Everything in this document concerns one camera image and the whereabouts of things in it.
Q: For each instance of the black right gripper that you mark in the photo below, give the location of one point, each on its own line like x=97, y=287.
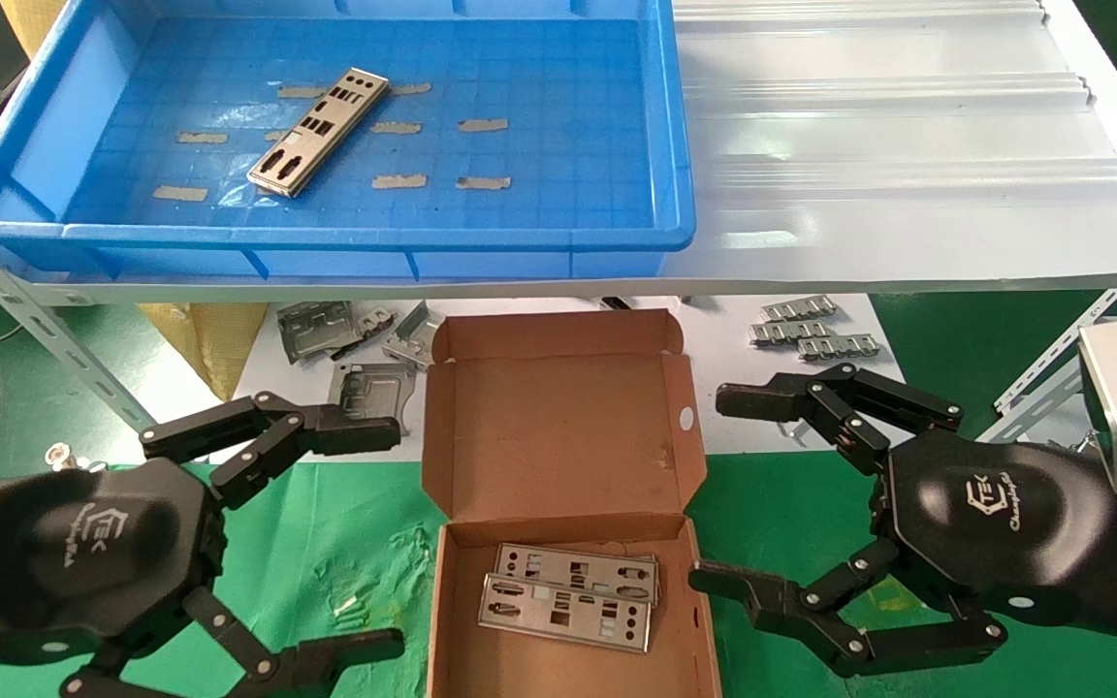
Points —
x=985, y=514

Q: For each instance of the small metal clip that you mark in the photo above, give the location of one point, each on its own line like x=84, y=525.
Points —
x=796, y=434

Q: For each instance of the small white tape bit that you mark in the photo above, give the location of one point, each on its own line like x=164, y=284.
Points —
x=347, y=606

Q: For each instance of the white slotted angle bar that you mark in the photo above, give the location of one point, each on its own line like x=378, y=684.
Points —
x=35, y=320
x=1053, y=359

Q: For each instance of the white ribbed shelf board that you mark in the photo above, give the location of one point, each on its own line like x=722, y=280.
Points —
x=908, y=145

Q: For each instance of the grey stamped metal plate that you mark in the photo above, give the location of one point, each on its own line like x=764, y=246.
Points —
x=311, y=330
x=374, y=388

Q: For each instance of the brown cardboard box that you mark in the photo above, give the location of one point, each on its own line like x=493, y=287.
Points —
x=558, y=436

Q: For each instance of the white paper sheet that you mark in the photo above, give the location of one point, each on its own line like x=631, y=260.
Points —
x=714, y=334

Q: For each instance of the blue plastic tray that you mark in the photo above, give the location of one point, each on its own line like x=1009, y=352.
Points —
x=568, y=194

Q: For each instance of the metal spring clamp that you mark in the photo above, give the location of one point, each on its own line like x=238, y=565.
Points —
x=62, y=454

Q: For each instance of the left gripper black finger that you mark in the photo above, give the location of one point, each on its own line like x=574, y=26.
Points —
x=345, y=431

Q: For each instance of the green table cloth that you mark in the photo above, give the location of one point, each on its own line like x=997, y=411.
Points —
x=326, y=543

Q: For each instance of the bent grey metal bracket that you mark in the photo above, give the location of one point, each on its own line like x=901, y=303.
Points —
x=413, y=334

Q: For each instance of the yellow woven sack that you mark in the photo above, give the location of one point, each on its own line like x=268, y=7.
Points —
x=209, y=339

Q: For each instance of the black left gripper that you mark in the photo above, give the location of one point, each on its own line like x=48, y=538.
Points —
x=74, y=553

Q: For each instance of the ribbed silver metal strip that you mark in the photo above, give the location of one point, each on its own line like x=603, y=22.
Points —
x=791, y=333
x=840, y=347
x=799, y=308

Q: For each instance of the silver metal I/O shield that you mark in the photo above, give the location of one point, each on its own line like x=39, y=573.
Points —
x=306, y=145
x=607, y=567
x=578, y=632

